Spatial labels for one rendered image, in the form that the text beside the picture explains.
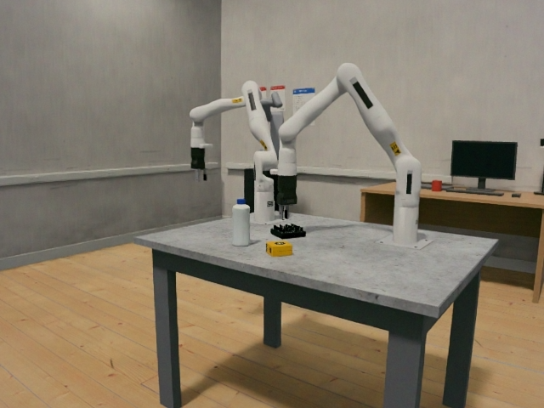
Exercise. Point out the white bottle with blue cap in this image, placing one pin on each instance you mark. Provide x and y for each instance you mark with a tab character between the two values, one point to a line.
241	224

